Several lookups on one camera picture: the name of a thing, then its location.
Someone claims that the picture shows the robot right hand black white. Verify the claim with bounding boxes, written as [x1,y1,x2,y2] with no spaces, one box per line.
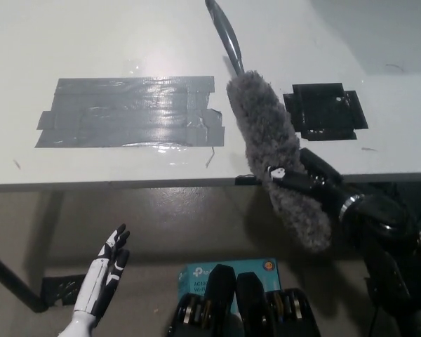
[265,147,363,221]

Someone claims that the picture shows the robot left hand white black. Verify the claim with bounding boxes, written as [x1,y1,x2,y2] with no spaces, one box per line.
[72,223,132,321]

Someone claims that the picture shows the grey fluffy duster with handle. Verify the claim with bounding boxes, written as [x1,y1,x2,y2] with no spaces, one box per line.
[204,0,333,254]

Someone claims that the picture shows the black robot torso blocks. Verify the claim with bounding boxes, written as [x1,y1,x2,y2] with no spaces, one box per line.
[166,265,321,337]

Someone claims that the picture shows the small black edge tape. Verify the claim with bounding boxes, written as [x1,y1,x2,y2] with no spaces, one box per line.
[235,173,260,187]

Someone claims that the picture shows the black tape patch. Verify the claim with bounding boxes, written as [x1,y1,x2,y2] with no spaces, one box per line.
[282,82,369,142]

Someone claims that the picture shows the black table leg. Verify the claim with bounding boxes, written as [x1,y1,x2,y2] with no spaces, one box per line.
[0,244,49,315]

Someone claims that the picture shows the teal router box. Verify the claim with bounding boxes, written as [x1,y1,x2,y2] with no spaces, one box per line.
[177,258,282,305]

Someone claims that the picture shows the grey duct tape patch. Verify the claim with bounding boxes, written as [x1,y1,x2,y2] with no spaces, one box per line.
[33,75,227,150]

